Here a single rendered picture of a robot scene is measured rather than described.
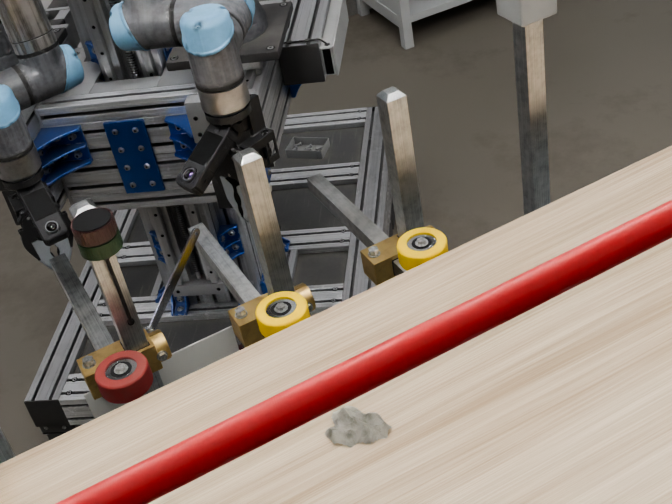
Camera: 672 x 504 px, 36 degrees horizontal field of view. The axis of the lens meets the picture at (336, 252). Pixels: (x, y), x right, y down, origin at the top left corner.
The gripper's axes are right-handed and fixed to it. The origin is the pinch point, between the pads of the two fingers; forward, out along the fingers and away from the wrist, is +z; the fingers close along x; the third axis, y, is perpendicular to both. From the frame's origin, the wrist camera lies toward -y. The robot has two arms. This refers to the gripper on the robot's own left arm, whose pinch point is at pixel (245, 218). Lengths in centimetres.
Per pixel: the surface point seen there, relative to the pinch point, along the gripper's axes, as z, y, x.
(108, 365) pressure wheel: 4.3, -33.0, -2.6
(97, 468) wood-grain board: 4.7, -46.5, -16.7
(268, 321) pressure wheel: 4.1, -13.6, -17.2
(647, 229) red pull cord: -80, -66, -104
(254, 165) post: -14.9, -2.8, -9.4
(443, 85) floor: 95, 182, 104
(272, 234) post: -2.0, -2.7, -9.4
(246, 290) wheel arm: 12.5, -3.9, -0.2
